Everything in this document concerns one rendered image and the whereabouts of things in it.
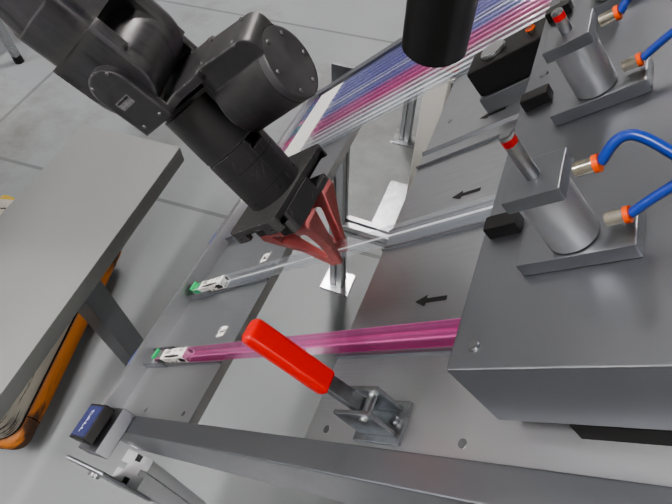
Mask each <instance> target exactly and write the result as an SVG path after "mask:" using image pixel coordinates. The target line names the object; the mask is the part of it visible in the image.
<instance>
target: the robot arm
mask: <svg viewBox="0 0 672 504"><path fill-rule="evenodd" d="M0 19H1V20H2V21H3V22H4V23H5V24H6V25H8V26H9V27H10V28H11V29H12V31H13V32H14V34H15V35H16V37H17V38H18V39H19V40H21V41H22V42H23V43H24V44H26V45H27V46H29V47H30V48H31V49H33V50H34V51H35V52H37V53H38V54H40V55H41V56H42V57H44V58H45V59H47V60H48V61H49V62H51V63H52V64H53V65H55V66H56V67H55V69H54V70H53V72H54V73H55V74H56V75H58V76H59V77H61V78H62V79H63V80H65V81H66V82H68V83H69V84H70V85H72V86H73V87H75V88H76V89H77V90H79V91H80V92H82V93H83V94H84V95H86V96H87V97H89V98H90V99H92V100H93V101H94V102H96V103H97V104H99V105H100V106H102V107H103V108H105V109H107V110H109V111H111V112H113V113H115V114H117V115H119V116H120V117H122V118H123V119H124V120H126V121H127V122H129V123H130V124H131V125H133V126H134V127H136V128H137V129H138V130H140V131H141V132H143V133H144V134H145V135H147V136H148V135H149V134H150V133H151V132H153V131H154V130H155V129H156V128H158V127H159V126H160V125H161V124H163V123H164V122H165V121H166V123H165V125H166V126H167V127H168V128H169V129H170V130H171V131H172V132H173V133H175V134H176V135H177V136H178V137H179V138H180V139H181V140H182V141H183V142H184V143H185V144H186V145H187V146H188V147H189V148H190V149H191V150H192V151H193V152H194V153H195V154H196V155H197V156H198V157H199V158H200V159H201V160H202V161H203V162H204V163H205V164H206V165H207V166H210V169H211V170H212V171H213V172H214V173H215V174H216V175H217V176H218V177H219V178H220V179H221V180H222V181H223V182H224V183H225V184H226V185H227V186H229V187H230V188H231V189H232V190H233V191H234V192H235V193H236V194H237V195H238V196H239V197H240V198H241V199H242V200H243V201H244V202H245V203H246V204H247V205H248V207H247V208H246V210H245V211H244V213H243V214H242V216H241V217H240V219H239V220H238V222H237V223H236V225H235V226H234V228H233V229H232V231H231V233H230V234H231V235H232V236H233V237H234V238H235V239H236V240H237V241H238V242H239V243H240V244H243V243H246V242H250V241H251V240H252V238H253V236H252V235H251V234H252V233H256V234H257V235H258V236H259V237H260V238H261V239H262V240H263V241H264V242H268V243H272V244H275V245H279V246H283V247H286V248H290V249H293V250H297V251H301V252H304V253H306V254H308V255H311V256H313V257H315V258H317V259H319V260H321V261H324V262H326V263H328V264H330V265H338V264H342V262H343V260H342V258H341V256H340V254H339V252H338V250H337V248H336V246H335V244H334V242H337V241H341V240H344V239H346V237H345V234H344V231H343V228H342V224H341V220H340V215H339V210H338V205H337V199H336V194H335V189H334V184H333V182H332V181H331V180H330V179H329V178H328V177H327V176H326V175H325V174H324V173H323V174H320V175H318V176H315V177H313V178H310V177H311V175H312V173H313V172H314V170H315V168H316V167H317V165H318V163H319V162H320V160H321V158H324V157H326V156H327V153H326V152H325V151H324V150H323V148H322V147H321V146H320V145H319V144H315V145H313V146H311V147H309V148H307V149H304V150H302V151H300V152H298V153H296V154H294V155H292V156H289V157H288V156H287V155H286V154H285V152H284V151H283V150H282V149H281V148H280V147H279V146H278V145H277V144H276V143H275V141H274V140H273V139H272V138H271V137H270V136H269V135H268V134H267V133H266V131H265V130H264V128H265V127H267V126H268V125H270V124H271V123H273V122H274V121H276V120H277V119H279V118H280V117H282V116H283V115H285V114H286V113H288V112H289V111H291V110H292V109H294V108H296V107H297V106H299V105H300V104H302V103H303V102H305V101H306V100H308V99H309V98H311V97H312V96H314V95H315V93H316V92H317V89H318V76H317V71H316V68H315V65H314V63H313V61H312V58H311V57H310V55H309V53H308V51H307V50H306V48H305V47H304V46H303V44H302V43H301V42H300V41H299V39H298V38H297V37H296V36H295V35H293V34H292V33H291V32H290V31H288V30H287V29H285V28H283V27H281V26H278V25H274V24H272V22H271V21H270V20H269V19H268V18H267V17H266V16H265V15H263V14H262V13H259V12H256V11H252V12H249V13H247V14H246V15H244V16H243V17H242V16H241V17H240V18H239V20H237V21H236V22H234V23H233V24H232V25H230V26H229V27H228V28H226V29H225V30H223V31H222V32H221V33H219V34H218V35H216V36H215V37H214V36H213V35H211V36H210V37H209V38H208V39H207V40H206V41H205V42H204V43H203V44H202V45H200V46H199V47H197V46H196V45H194V44H193V43H192V42H191V41H190V40H189V39H188V38H187V37H186V36H184V33H185V31H183V30H182V29H181V28H180V27H179V26H178V25H177V23H176V22H175V20H174V19H173V18H172V17H171V16H170V15H169V14H168V13H167V12H166V11H165V10H164V9H163V8H162V7H161V6H160V5H159V4H157V3H156V2H155V1H154V0H0ZM309 178H310V179H309ZM316 207H320V208H322V210H323V212H324V215H325V217H326V219H327V222H328V224H329V226H330V229H331V231H332V233H333V236H334V237H333V236H331V235H330V234H329V233H328V231H327V229H326V228H325V226H324V224H323V222H322V220H321V218H320V217H319V215H318V213H317V211H316V210H315V209H314V208H316ZM294 233H295V234H297V235H300V236H301V235H306V236H308V237H309V238H311V239H312V240H313V241H314V242H315V243H317V244H318V245H319V246H320V247H321V248H322V249H323V250H324V251H323V250H321V249H319V248H318V247H316V246H314V245H312V244H311V243H309V242H307V241H306V240H304V239H302V238H300V237H299V236H297V235H295V234H294Z"/></svg>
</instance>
